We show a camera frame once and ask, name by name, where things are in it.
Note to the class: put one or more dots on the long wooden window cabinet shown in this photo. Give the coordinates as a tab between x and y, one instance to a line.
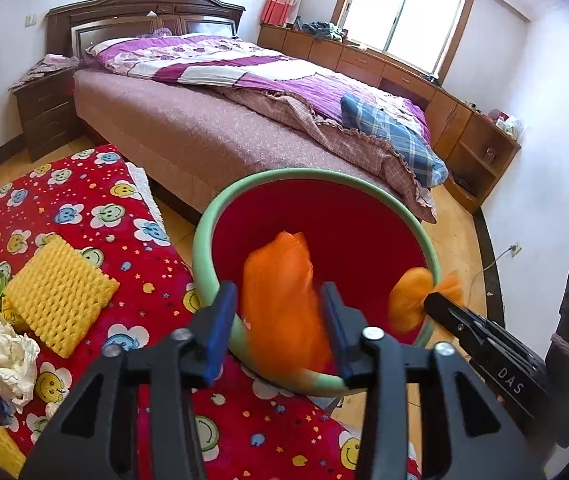
476	150

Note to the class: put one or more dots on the window with wooden frame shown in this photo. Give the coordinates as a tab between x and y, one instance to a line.
421	34

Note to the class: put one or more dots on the dark wooden bed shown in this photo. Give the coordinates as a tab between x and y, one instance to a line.
193	140

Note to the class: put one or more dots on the clothes pile on cabinet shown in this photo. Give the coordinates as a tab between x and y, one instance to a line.
320	30

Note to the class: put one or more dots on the pink checked bedspread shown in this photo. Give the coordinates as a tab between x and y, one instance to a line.
373	155

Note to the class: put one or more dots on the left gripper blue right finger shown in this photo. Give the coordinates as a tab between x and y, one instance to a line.
466	432

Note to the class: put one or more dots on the blue plaid pillow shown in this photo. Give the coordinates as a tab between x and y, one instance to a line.
429	169

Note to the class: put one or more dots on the green rimmed red trash bin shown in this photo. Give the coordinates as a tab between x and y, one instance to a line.
361	239

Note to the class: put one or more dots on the yellow foam fruit net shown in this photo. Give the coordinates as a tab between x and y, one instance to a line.
59	294

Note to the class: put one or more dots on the purple striped quilt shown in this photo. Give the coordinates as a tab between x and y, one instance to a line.
230	62

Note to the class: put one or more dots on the dark wooden nightstand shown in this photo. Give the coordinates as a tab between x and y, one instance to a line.
47	112

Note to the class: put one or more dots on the folded clothes on nightstand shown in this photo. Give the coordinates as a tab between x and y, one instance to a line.
50	64

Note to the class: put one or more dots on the orange plastic bag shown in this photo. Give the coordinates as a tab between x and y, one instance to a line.
282	309

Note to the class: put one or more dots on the white tissue paper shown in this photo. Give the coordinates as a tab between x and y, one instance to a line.
18	367

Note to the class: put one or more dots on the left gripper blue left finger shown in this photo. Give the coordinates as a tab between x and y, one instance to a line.
93	434

